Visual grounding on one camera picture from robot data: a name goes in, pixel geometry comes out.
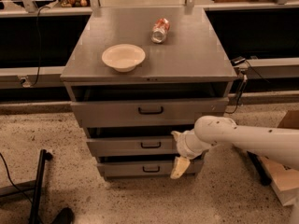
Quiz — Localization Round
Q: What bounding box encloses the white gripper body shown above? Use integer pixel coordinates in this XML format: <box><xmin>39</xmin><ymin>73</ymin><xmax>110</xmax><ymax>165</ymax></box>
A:
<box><xmin>176</xmin><ymin>130</ymin><xmax>211</xmax><ymax>160</ymax></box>

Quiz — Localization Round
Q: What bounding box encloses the grey drawer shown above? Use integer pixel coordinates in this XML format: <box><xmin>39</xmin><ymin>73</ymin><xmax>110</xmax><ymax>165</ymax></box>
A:
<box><xmin>71</xmin><ymin>98</ymin><xmax>228</xmax><ymax>128</ymax></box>
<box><xmin>96</xmin><ymin>159</ymin><xmax>205</xmax><ymax>179</ymax></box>
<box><xmin>87</xmin><ymin>135</ymin><xmax>178</xmax><ymax>157</ymax></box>

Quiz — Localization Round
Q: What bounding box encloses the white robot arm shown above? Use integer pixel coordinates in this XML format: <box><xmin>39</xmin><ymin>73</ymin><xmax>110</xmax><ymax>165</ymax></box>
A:
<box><xmin>170</xmin><ymin>116</ymin><xmax>299</xmax><ymax>179</ymax></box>

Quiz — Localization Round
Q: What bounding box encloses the grey top drawer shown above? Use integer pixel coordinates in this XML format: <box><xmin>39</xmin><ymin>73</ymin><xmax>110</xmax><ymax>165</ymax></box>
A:
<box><xmin>71</xmin><ymin>98</ymin><xmax>228</xmax><ymax>128</ymax></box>

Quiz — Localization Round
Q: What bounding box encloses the grey drawer cabinet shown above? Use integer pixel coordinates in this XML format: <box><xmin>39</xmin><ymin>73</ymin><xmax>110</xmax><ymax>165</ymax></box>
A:
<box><xmin>60</xmin><ymin>6</ymin><xmax>238</xmax><ymax>180</ymax></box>

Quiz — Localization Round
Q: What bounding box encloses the grey bottom drawer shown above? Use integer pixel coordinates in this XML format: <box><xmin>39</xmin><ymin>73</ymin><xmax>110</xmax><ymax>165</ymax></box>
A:
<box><xmin>96</xmin><ymin>159</ymin><xmax>205</xmax><ymax>179</ymax></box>

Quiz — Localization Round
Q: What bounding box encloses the black stand leg right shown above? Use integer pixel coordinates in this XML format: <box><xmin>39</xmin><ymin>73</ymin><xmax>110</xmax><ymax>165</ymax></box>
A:
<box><xmin>248</xmin><ymin>152</ymin><xmax>272</xmax><ymax>186</ymax></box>

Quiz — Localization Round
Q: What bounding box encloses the black stand leg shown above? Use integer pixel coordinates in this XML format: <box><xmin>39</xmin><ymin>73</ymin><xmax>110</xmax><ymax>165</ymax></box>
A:
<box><xmin>248</xmin><ymin>152</ymin><xmax>272</xmax><ymax>186</ymax></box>
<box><xmin>27</xmin><ymin>148</ymin><xmax>75</xmax><ymax>224</ymax></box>

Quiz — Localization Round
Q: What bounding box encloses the white bowl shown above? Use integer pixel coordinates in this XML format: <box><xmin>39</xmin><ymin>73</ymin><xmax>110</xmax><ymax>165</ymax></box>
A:
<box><xmin>102</xmin><ymin>44</ymin><xmax>146</xmax><ymax>72</ymax></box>

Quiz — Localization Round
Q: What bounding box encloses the black power adapter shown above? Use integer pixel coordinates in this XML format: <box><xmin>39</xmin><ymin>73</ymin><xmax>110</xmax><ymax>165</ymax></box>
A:
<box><xmin>231</xmin><ymin>56</ymin><xmax>246</xmax><ymax>66</ymax></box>

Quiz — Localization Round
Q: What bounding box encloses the cardboard box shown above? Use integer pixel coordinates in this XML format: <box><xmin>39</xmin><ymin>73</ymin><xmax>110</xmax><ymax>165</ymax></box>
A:
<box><xmin>260</xmin><ymin>110</ymin><xmax>299</xmax><ymax>206</ymax></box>

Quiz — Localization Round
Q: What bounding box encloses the orange soda can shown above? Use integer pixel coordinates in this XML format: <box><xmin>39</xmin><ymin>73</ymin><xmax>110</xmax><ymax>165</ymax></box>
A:
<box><xmin>151</xmin><ymin>18</ymin><xmax>170</xmax><ymax>44</ymax></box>

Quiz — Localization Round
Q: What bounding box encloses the black stand leg left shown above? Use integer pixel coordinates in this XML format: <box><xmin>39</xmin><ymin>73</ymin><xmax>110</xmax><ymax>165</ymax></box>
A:
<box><xmin>27</xmin><ymin>148</ymin><xmax>75</xmax><ymax>224</ymax></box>

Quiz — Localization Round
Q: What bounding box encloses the black cable left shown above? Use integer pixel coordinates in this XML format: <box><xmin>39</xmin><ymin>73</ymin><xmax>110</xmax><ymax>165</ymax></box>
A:
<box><xmin>0</xmin><ymin>152</ymin><xmax>34</xmax><ymax>205</ymax></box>

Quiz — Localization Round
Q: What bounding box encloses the black wall cable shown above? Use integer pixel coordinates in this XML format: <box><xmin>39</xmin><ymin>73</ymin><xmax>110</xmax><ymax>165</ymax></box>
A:
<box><xmin>31</xmin><ymin>5</ymin><xmax>51</xmax><ymax>88</ymax></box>

